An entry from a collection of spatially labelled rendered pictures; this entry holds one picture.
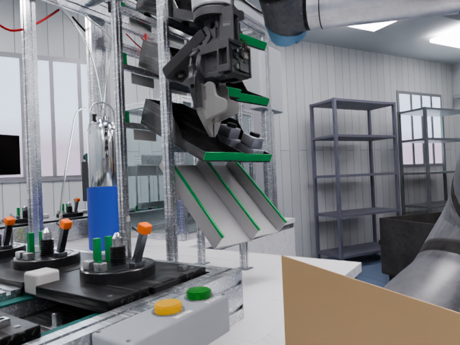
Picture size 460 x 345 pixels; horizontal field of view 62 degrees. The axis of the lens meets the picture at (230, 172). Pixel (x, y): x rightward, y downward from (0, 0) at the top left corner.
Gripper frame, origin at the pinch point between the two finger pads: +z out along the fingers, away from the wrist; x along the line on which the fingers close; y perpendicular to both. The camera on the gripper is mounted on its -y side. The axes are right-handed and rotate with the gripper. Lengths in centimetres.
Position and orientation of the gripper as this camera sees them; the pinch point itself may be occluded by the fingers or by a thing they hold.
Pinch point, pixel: (209, 130)
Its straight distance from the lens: 67.6
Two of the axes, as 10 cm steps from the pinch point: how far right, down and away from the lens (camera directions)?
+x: 5.6, -0.1, 8.3
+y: 8.3, -0.4, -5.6
